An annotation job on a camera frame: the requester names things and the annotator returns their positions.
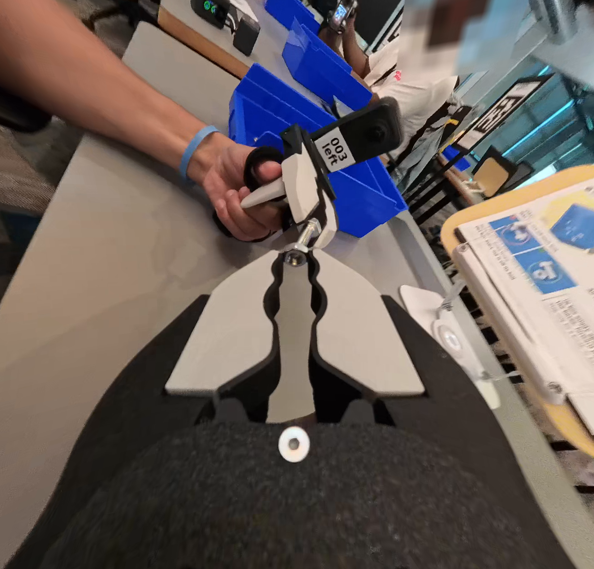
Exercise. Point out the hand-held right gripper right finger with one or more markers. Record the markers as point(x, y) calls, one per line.
point(366, 341)

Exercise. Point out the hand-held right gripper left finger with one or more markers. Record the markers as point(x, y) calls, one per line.
point(222, 341)

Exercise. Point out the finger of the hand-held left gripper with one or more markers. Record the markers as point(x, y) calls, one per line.
point(330, 225)
point(301, 188)

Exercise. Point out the medium silver hex bolt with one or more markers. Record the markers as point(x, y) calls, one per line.
point(310, 230)

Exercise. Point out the blue plastic bin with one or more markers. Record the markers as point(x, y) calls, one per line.
point(287, 5)
point(457, 158)
point(362, 197)
point(320, 63)

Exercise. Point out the person's left forearm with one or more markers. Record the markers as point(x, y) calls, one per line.
point(93, 81)

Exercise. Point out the wood-edged grey desk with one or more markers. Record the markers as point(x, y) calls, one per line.
point(204, 44)

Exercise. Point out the person's left hand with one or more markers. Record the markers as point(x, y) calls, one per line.
point(227, 179)

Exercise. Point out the blue denim jacket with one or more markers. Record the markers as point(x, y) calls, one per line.
point(417, 160)

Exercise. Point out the brown wooden table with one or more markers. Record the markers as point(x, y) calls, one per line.
point(459, 179)

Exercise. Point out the blue wristband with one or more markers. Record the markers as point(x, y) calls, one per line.
point(190, 153)

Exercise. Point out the white document stand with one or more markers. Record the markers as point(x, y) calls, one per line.
point(448, 234)

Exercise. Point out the tan chair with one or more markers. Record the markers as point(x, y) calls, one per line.
point(494, 174)

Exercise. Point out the black framed marker sign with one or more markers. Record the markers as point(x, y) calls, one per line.
point(501, 114)

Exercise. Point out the black box device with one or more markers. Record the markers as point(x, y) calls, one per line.
point(246, 35)

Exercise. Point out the instruction sheet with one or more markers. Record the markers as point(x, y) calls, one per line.
point(557, 323)

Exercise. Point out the black power station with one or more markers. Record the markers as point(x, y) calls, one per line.
point(211, 7)

